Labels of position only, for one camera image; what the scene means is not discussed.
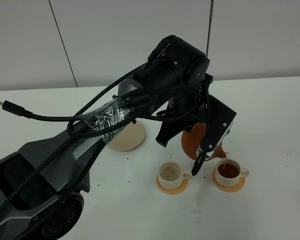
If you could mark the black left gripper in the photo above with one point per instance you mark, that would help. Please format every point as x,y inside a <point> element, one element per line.
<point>186,96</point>

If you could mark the brown clay teapot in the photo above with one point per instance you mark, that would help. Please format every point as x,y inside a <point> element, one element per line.
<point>191,142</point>

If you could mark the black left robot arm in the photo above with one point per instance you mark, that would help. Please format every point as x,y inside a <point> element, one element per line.
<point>41,183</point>

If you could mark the beige round teapot saucer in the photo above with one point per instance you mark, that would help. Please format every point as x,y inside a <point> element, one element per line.
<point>130,138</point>

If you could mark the left white teacup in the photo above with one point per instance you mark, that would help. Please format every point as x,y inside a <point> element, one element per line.
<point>171,175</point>

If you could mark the white teacup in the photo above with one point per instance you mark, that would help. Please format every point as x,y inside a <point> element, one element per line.
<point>171,175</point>
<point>228,173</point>

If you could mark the left orange coaster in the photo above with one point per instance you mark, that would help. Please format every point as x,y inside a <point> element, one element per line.
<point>176,191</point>

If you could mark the orange coaster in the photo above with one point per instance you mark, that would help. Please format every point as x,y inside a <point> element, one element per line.
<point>232,189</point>
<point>176,191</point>

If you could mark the right white teacup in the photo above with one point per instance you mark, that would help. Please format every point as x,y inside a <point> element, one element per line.
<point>228,173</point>

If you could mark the right orange coaster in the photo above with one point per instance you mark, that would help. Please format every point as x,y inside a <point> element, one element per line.
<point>232,189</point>

